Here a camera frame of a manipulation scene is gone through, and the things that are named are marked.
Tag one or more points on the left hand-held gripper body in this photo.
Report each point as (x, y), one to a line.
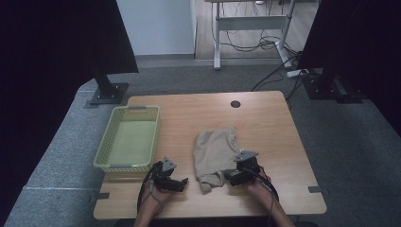
(164, 175)

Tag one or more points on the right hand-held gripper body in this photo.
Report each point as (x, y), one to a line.
(248, 167)

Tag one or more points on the beige short-sleeved shirt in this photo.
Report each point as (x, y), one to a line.
(214, 154)

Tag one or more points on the green plastic basket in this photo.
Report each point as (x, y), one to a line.
(132, 142)

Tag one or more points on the person's left hand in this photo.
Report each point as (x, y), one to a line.
(154, 201)

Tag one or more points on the person's right hand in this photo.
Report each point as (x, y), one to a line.
(260, 194)

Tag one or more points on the grey tape strip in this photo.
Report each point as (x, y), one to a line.
(314, 189)
(103, 195)

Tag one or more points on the black round table grommet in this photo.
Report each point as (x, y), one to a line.
(235, 104)

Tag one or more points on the white power strip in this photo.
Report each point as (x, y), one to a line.
(296, 73)

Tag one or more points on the large black curtain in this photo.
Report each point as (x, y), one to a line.
(362, 47)
(47, 78)

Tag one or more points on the black stand with base plate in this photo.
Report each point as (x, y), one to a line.
(327, 88)
(108, 91)

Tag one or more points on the white metal desk frame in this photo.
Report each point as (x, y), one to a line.
(252, 22)

